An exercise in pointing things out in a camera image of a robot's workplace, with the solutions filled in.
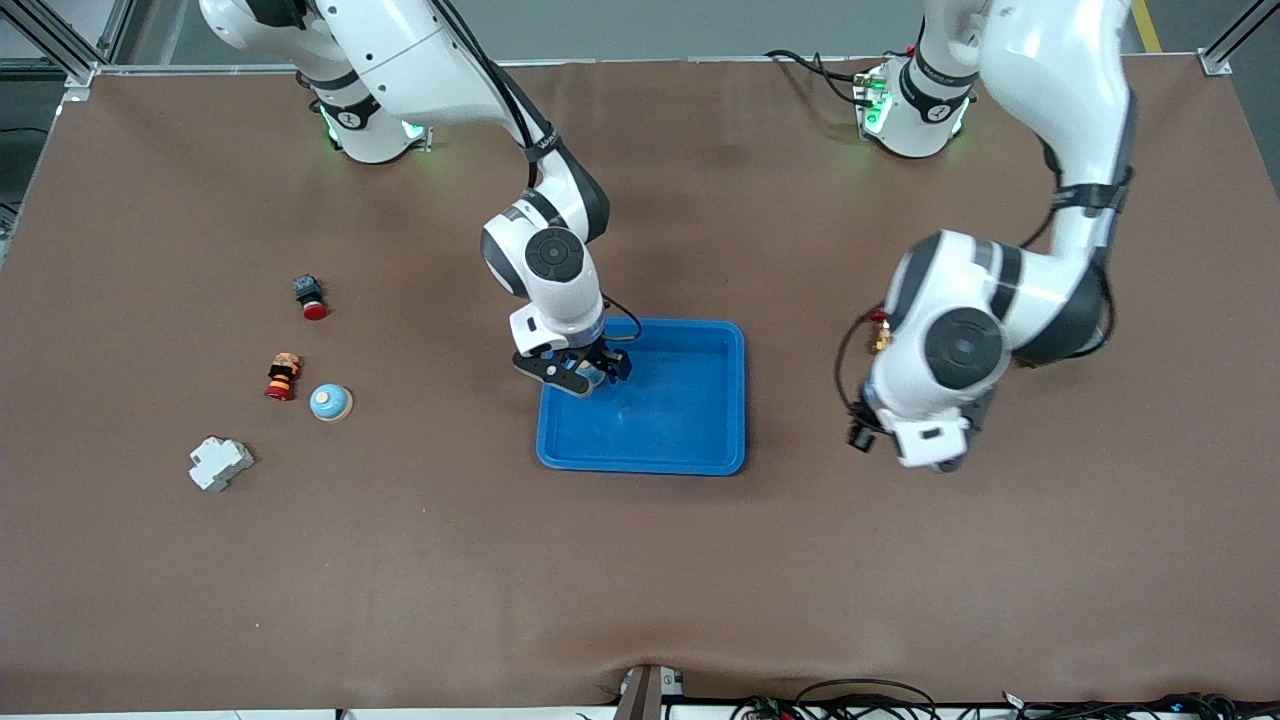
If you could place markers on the light blue desk bell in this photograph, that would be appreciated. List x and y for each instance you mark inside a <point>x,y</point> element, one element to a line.
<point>330,402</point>
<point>592,376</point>

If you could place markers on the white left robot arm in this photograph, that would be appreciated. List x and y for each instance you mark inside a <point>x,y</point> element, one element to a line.
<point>1050,70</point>

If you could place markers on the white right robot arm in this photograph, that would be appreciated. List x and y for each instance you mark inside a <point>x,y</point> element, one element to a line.
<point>430,60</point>

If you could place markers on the blue plastic tray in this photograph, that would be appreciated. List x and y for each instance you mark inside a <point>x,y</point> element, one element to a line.
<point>680,420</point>

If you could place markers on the black red push button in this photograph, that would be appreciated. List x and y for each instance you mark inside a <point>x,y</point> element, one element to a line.
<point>311,298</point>

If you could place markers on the orange red push button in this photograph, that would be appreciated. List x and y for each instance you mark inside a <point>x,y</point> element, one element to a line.
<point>283,377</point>

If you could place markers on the white circuit breaker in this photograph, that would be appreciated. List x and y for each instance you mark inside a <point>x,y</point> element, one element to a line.
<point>220,464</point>

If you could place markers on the silver table edge rail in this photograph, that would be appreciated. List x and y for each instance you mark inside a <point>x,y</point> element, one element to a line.
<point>700,60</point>

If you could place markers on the grey table edge bracket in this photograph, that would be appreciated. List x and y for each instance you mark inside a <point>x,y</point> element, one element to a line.
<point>645,695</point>

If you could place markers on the silver aluminium frame profile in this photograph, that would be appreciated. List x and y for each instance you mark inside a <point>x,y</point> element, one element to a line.
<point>70,50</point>
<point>1235,40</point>

